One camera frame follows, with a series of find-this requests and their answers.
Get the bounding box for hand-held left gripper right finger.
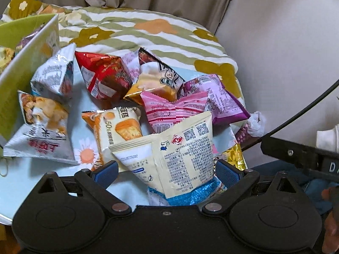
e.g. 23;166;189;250
202;160;301;215

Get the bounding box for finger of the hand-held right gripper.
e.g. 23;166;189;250
261;135;320;168

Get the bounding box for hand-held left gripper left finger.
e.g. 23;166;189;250
34;160;132;216

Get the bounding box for cream snack packet blue base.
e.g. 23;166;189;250
109;111;229;207

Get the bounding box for pink striped snack packet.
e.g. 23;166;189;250
140;90;210;134

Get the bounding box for red snack packet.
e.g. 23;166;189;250
74;50;133;101

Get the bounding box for green cardboard box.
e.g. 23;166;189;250
0;13;61;142

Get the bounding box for person's right hand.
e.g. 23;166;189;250
321;186;339;254

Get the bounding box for gold foil snack packet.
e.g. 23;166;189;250
225;144;248;170

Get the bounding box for person's blue denim pants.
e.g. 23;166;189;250
250;161;333;215

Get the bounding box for white cloth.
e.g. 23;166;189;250
316;124;339;152

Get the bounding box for orange cake snack packet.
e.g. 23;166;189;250
82;107;143;170

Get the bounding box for purple snack packet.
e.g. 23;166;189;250
179;74;251;126

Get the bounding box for white popcorn snack packet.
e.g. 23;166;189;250
3;90;79;166

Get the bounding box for yellow rubber band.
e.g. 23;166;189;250
0;156;11;177

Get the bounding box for brown yellow snack packet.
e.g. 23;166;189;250
123;47;186;106

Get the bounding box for pale pink snack packet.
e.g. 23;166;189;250
120;51;141;78

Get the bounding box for silver white snack packet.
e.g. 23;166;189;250
30;42;77;99

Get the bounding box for striped floral blanket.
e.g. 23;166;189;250
0;0;243;106

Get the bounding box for magenta snack packet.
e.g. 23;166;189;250
15;25;45;55

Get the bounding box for black cable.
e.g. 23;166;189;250
245;79;339;150

